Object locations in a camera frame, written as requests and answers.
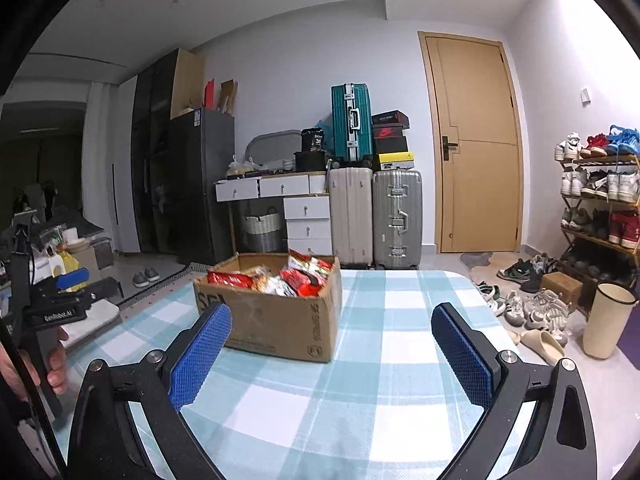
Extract dark tall cabinet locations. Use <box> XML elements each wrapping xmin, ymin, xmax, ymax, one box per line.
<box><xmin>131</xmin><ymin>52</ymin><xmax>177</xmax><ymax>256</ymax></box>

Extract beige suitcase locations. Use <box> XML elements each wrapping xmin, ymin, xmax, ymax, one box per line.
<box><xmin>327</xmin><ymin>167</ymin><xmax>375</xmax><ymax>270</ymax></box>

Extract yellow bag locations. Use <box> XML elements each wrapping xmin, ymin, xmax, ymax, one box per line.
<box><xmin>57</xmin><ymin>252</ymin><xmax>82</xmax><ymax>279</ymax></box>

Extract purple bag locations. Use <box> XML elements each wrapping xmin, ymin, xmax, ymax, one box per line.
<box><xmin>617</xmin><ymin>305</ymin><xmax>640</xmax><ymax>357</ymax></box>

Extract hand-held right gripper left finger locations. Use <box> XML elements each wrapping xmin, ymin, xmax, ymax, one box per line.
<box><xmin>67</xmin><ymin>302</ymin><xmax>236</xmax><ymax>480</ymax></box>

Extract red cookie packet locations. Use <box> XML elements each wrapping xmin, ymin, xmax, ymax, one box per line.
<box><xmin>286</xmin><ymin>249</ymin><xmax>334</xmax><ymax>274</ymax></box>

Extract black storage bin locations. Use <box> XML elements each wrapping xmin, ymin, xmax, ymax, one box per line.
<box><xmin>294</xmin><ymin>151</ymin><xmax>328</xmax><ymax>173</ymax></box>

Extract dark red snack packet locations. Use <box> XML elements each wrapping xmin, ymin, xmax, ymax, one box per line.
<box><xmin>206</xmin><ymin>270</ymin><xmax>261</xmax><ymax>291</ymax></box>

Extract tan cardboard sheet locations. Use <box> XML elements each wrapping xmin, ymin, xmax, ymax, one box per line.
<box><xmin>170</xmin><ymin>49</ymin><xmax>206</xmax><ymax>120</ymax></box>

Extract black bag white label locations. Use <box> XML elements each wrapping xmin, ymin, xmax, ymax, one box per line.
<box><xmin>301</xmin><ymin>128</ymin><xmax>326</xmax><ymax>154</ymax></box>

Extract dark grey fridge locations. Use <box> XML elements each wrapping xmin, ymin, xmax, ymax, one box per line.
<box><xmin>167</xmin><ymin>107</ymin><xmax>236</xmax><ymax>266</ymax></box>

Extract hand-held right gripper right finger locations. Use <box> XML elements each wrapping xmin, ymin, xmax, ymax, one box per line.
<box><xmin>431</xmin><ymin>302</ymin><xmax>599</xmax><ymax>480</ymax></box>

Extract wooden shoe rack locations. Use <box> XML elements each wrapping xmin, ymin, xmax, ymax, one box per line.
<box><xmin>559</xmin><ymin>155</ymin><xmax>640</xmax><ymax>311</ymax></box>

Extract black yellow shoe box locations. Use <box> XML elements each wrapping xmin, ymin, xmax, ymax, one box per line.
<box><xmin>377</xmin><ymin>152</ymin><xmax>415</xmax><ymax>171</ymax></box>

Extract silver suitcase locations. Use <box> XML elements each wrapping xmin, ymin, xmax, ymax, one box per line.
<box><xmin>372</xmin><ymin>170</ymin><xmax>423</xmax><ymax>271</ymax></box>

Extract arched grey mirror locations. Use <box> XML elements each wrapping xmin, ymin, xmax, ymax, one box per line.
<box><xmin>245</xmin><ymin>130</ymin><xmax>303</xmax><ymax>176</ymax></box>

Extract white jug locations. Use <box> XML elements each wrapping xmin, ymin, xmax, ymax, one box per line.
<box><xmin>30</xmin><ymin>255</ymin><xmax>66</xmax><ymax>286</ymax></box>

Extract brown paper bag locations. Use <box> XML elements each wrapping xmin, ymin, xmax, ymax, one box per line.
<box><xmin>220</xmin><ymin>79</ymin><xmax>239</xmax><ymax>116</ymax></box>

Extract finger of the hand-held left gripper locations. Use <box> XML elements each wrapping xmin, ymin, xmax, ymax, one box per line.
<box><xmin>54</xmin><ymin>267</ymin><xmax>92</xmax><ymax>293</ymax></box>

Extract woven laundry basket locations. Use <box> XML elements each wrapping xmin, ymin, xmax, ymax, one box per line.
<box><xmin>243</xmin><ymin>207</ymin><xmax>285</xmax><ymax>254</ymax></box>

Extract white drawer dresser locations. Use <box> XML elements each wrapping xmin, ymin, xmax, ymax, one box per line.
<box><xmin>215</xmin><ymin>174</ymin><xmax>333</xmax><ymax>257</ymax></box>

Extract cream bucket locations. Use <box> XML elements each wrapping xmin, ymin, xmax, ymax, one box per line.
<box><xmin>582</xmin><ymin>283</ymin><xmax>637</xmax><ymax>359</ymax></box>

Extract person's left hand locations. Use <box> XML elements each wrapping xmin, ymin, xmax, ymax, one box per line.
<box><xmin>0</xmin><ymin>327</ymin><xmax>71</xmax><ymax>404</ymax></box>

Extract scattered loose shoes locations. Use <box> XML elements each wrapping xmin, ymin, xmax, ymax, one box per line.
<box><xmin>472</xmin><ymin>254</ymin><xmax>571</xmax><ymax>330</ymax></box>

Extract small cardboard box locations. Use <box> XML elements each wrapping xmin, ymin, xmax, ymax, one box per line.
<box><xmin>540</xmin><ymin>271</ymin><xmax>584</xmax><ymax>306</ymax></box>

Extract brown cardboard box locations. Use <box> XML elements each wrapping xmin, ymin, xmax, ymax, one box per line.
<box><xmin>193</xmin><ymin>253</ymin><xmax>343</xmax><ymax>363</ymax></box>

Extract clear plastic bag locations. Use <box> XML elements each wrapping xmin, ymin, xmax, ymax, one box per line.
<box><xmin>226</xmin><ymin>156</ymin><xmax>268</xmax><ymax>179</ymax></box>

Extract tan wooden door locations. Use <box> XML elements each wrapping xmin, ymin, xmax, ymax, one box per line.
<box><xmin>419</xmin><ymin>31</ymin><xmax>524</xmax><ymax>255</ymax></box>

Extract small grey door rug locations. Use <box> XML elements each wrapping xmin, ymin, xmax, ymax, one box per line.
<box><xmin>460</xmin><ymin>251</ymin><xmax>496</xmax><ymax>269</ymax></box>

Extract red chips packet blue label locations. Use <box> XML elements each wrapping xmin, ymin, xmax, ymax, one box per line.
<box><xmin>279</xmin><ymin>269</ymin><xmax>331</xmax><ymax>299</ymax></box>

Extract beige foam slipper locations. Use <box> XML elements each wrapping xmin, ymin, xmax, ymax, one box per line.
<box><xmin>520</xmin><ymin>329</ymin><xmax>567</xmax><ymax>367</ymax></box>

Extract shoe rack with shoes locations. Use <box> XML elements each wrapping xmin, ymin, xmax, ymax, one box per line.
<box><xmin>554</xmin><ymin>125</ymin><xmax>640</xmax><ymax>281</ymax></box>

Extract teal suitcase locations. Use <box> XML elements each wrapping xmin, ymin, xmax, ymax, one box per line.
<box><xmin>331</xmin><ymin>84</ymin><xmax>373</xmax><ymax>163</ymax></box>

